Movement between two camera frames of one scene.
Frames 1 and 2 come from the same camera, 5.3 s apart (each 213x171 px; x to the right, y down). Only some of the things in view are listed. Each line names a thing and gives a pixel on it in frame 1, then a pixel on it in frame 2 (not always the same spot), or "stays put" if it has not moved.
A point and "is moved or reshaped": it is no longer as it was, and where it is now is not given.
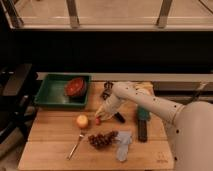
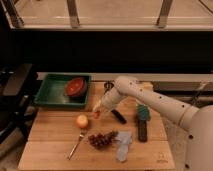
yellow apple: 82,121 stays put
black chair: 18,104 stays put
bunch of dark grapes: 103,140 stays put
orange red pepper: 98,121 is moved or reshaped
